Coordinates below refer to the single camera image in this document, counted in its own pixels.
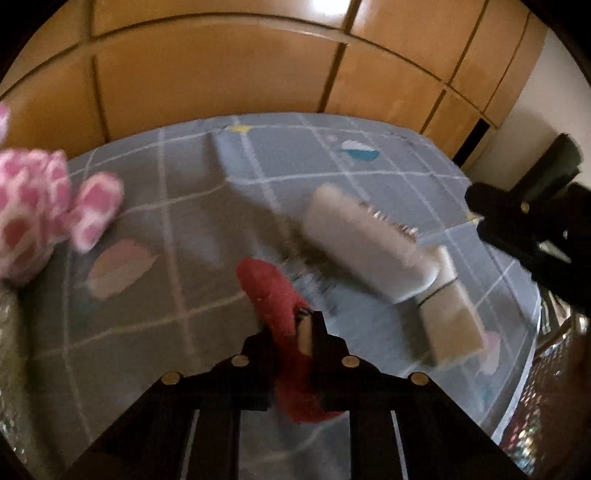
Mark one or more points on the shiny patterned bag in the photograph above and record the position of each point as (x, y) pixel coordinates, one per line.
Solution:
(554, 392)

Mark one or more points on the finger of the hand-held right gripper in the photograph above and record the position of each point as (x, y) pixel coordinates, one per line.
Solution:
(512, 244)
(494, 198)

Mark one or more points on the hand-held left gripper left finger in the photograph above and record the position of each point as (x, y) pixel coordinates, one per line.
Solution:
(258, 364)

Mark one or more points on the red soft toy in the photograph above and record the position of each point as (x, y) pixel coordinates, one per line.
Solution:
(272, 295)

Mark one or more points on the pink spotted plush toy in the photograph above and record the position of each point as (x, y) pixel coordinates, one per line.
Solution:
(27, 207)

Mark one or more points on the grey checked bed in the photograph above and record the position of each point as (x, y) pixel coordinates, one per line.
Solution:
(184, 221)

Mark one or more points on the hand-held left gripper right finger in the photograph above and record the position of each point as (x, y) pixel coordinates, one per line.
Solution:
(325, 355)

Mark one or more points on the wooden panelled wardrobe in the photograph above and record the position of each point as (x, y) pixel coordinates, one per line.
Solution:
(207, 69)

